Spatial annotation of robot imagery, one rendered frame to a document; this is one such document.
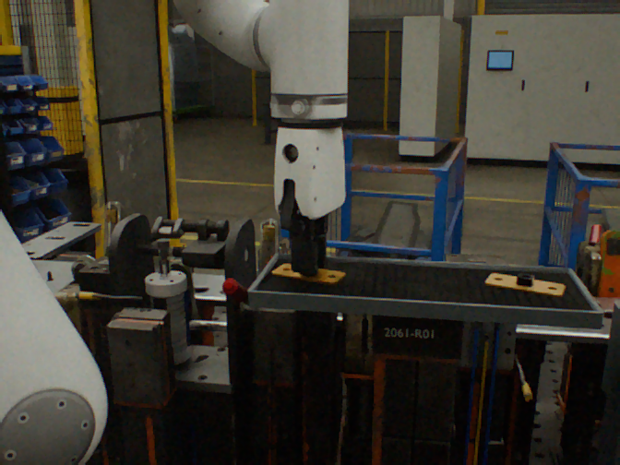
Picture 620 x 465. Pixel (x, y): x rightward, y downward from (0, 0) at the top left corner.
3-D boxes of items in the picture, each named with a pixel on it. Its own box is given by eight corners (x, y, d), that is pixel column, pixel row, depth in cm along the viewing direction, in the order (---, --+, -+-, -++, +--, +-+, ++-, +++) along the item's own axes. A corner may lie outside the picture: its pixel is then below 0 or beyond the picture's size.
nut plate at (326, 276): (347, 275, 73) (347, 265, 72) (334, 285, 69) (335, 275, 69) (284, 265, 76) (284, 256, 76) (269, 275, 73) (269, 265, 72)
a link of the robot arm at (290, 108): (327, 97, 61) (327, 126, 62) (358, 93, 69) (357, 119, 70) (255, 94, 64) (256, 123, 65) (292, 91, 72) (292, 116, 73)
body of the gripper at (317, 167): (321, 118, 61) (320, 224, 64) (356, 111, 70) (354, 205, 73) (256, 115, 64) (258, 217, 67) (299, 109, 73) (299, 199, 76)
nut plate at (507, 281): (566, 287, 69) (566, 277, 68) (561, 298, 65) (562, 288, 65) (492, 275, 73) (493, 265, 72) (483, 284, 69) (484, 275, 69)
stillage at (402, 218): (342, 268, 425) (344, 132, 399) (459, 280, 401) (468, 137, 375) (281, 341, 315) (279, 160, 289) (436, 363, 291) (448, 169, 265)
